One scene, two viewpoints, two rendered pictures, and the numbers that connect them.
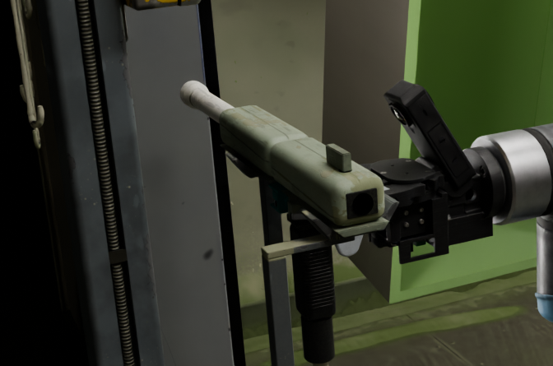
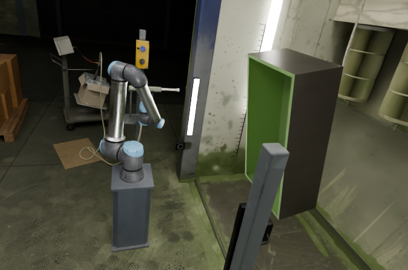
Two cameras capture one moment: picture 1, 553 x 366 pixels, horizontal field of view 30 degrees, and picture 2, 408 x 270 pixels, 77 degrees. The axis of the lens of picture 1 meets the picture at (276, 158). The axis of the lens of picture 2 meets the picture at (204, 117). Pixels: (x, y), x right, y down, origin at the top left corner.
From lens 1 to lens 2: 2.85 m
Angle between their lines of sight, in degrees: 83
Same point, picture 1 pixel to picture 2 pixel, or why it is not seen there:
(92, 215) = not seen: hidden behind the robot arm
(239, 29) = (364, 141)
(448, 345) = (298, 231)
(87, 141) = not seen: hidden behind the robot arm
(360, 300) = (314, 213)
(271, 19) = (375, 145)
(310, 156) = not seen: hidden behind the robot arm
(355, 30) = (266, 121)
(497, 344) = (300, 243)
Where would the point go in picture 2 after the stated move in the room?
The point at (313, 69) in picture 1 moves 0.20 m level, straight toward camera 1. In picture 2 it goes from (368, 164) to (348, 161)
